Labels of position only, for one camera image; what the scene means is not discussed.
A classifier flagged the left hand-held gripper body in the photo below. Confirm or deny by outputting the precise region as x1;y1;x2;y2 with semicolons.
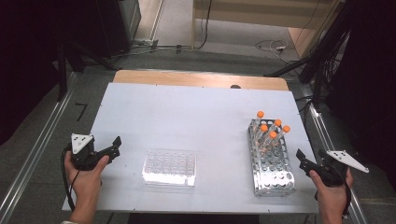
69;133;108;172

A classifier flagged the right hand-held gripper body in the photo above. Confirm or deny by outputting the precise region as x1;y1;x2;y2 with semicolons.
311;150;370;188

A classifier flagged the perforated metal tube rack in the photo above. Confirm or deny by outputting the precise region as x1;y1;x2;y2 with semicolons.
247;118;297;198

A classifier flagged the clear plastic well plate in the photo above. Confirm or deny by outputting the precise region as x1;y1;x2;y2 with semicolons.
142;149;198;188

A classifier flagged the person's right hand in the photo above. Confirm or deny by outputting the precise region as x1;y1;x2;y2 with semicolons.
308;169;354;216

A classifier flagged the person's left hand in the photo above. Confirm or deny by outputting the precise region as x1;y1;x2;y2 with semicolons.
64;151;110;203

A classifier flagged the white table board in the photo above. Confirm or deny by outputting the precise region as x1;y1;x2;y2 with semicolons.
62;82;334;216

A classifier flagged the black metal stand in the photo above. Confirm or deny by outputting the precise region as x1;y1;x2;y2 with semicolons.
55;40;120;102

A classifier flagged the wooden table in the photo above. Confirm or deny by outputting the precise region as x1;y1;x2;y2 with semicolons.
112;69;290;91

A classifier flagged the grey power strip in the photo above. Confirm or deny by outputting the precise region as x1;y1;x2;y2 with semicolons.
132;37;160;50

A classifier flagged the black cabinet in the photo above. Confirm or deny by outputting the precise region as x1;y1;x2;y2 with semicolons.
92;0;143;59

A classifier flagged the light wooden furniture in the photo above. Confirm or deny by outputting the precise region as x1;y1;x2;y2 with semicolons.
191;0;344;60

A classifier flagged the aluminium floor rail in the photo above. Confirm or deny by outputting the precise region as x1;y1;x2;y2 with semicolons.
0;71;78;224
306;102;370;224

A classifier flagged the right hand-held gripper black cable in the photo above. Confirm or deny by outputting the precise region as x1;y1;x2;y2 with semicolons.
340;172;353;218

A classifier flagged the hand-held gripper black cable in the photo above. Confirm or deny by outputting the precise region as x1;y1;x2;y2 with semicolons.
340;172;353;218
60;144;79;213

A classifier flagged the left hand-held gripper black cable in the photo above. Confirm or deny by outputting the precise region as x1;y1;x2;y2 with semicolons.
60;144;79;213

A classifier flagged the black stand with cables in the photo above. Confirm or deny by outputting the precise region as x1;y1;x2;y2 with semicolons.
264;0;354;110

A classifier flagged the white floor cable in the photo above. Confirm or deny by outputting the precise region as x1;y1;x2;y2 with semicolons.
255;38;292;63

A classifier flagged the black hanging cable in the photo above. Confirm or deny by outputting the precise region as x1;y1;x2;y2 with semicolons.
194;0;214;50

